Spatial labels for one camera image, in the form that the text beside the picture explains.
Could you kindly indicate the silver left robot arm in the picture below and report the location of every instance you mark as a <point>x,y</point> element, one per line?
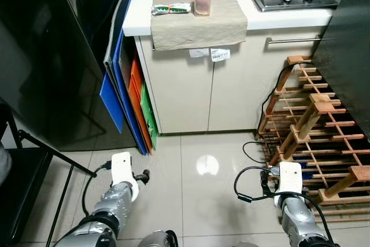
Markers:
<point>113,203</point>

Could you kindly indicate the grey robot foot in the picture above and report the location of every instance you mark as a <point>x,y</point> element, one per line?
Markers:
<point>245,244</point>
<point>157,239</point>

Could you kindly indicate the black tripod stand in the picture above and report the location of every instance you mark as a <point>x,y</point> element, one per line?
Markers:
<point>58,151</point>

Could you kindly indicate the green board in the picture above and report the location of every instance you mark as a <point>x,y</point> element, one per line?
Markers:
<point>149,120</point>

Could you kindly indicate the white kitchen counter cabinet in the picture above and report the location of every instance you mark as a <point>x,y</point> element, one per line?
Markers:
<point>185,96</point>

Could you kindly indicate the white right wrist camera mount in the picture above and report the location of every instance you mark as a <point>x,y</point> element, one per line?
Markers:
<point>289,177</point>

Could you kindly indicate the dark grey fridge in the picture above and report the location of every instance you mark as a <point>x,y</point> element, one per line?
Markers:
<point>347,56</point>

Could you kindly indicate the grey board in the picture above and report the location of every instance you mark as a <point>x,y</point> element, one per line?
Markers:
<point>118,27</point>

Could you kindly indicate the plain white tag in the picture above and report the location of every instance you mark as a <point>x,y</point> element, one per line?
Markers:
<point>198,52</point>

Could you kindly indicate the black office chair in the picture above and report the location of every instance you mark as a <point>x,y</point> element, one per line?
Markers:
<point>20,189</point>

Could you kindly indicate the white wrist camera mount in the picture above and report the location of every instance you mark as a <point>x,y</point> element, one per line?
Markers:
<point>289,177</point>
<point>122,172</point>

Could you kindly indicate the white printed price tag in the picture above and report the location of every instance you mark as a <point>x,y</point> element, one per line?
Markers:
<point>219,55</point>

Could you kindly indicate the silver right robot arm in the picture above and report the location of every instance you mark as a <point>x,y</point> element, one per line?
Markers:
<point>300,218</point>

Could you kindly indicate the beige cloth mat with tags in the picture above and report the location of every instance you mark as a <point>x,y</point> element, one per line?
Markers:
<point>196,30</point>

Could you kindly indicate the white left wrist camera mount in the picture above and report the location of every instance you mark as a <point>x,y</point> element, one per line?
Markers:
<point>122,172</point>

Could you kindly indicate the white green tube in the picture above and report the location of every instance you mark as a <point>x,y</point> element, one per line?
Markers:
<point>170,8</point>

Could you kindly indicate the blue board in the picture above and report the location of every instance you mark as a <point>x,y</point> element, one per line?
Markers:
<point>111,99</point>

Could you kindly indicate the wooden slatted rack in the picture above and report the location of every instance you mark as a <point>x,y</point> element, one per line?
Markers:
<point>315,120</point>

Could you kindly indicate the grey right robot foot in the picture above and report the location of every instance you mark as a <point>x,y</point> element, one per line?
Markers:
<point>245,244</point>

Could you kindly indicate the orange board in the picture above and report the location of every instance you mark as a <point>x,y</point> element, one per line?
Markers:
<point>137,93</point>

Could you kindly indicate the grey left robot foot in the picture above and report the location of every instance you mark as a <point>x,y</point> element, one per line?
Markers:
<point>157,239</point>

